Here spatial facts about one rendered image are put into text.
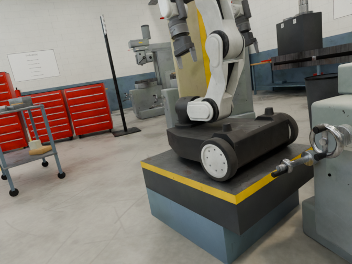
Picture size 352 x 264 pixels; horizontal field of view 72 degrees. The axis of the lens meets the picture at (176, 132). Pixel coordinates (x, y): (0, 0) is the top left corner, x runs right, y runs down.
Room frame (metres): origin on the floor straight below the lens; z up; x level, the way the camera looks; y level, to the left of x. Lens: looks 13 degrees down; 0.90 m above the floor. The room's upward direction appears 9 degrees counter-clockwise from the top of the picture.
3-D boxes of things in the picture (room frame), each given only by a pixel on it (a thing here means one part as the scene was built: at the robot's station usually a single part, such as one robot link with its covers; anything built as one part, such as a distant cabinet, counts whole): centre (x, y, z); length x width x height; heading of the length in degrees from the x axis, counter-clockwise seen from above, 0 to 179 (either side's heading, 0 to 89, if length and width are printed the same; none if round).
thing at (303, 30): (1.45, -0.78, 1.01); 0.22 x 0.12 x 0.20; 12
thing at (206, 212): (1.40, -0.24, 0.20); 0.78 x 0.68 x 0.40; 36
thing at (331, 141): (0.76, -0.51, 0.61); 0.16 x 0.12 x 0.12; 109
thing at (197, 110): (1.43, -0.22, 0.68); 0.21 x 0.20 x 0.13; 36
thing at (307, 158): (0.89, -0.44, 0.49); 0.22 x 0.06 x 0.06; 109
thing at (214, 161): (1.05, -0.17, 0.50); 0.20 x 0.05 x 0.20; 36
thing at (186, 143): (1.40, -0.24, 0.59); 0.64 x 0.52 x 0.33; 36
